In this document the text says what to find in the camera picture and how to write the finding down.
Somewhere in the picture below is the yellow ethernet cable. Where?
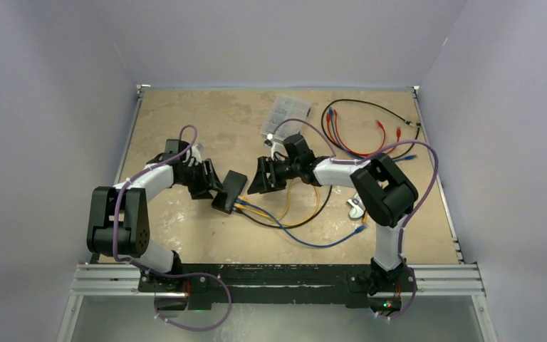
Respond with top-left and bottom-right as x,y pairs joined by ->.
234,185 -> 322,229
236,179 -> 296,223

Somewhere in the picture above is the black ethernet cable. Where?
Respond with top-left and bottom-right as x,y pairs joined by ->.
321,99 -> 423,162

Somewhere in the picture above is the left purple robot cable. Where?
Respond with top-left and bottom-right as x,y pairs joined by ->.
112,124 -> 233,333

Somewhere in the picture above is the red ethernet cable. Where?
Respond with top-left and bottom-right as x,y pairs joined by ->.
324,113 -> 404,159
332,110 -> 387,159

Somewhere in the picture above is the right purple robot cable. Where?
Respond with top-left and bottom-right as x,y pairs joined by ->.
266,118 -> 440,321

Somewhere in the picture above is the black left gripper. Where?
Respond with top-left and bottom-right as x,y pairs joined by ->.
177,159 -> 224,200

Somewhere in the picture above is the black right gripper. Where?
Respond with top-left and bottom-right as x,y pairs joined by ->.
249,155 -> 301,193

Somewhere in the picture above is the black network switch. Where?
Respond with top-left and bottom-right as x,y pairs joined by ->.
211,170 -> 248,214

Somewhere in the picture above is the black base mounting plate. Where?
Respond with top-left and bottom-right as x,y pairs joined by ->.
139,263 -> 417,312

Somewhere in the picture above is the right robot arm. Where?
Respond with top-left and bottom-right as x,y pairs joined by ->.
248,133 -> 418,290

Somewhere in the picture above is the blue ethernet cable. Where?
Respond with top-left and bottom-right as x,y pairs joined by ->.
328,107 -> 418,165
234,198 -> 368,249

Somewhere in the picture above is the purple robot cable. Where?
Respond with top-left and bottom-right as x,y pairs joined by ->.
266,118 -> 440,321
112,124 -> 233,333

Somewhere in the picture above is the aluminium frame rail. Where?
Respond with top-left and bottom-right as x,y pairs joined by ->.
71,264 -> 485,296

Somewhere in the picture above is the clear plastic parts box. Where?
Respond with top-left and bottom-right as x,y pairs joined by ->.
259,94 -> 312,142

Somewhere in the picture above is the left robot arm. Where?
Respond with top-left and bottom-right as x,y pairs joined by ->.
86,139 -> 226,291

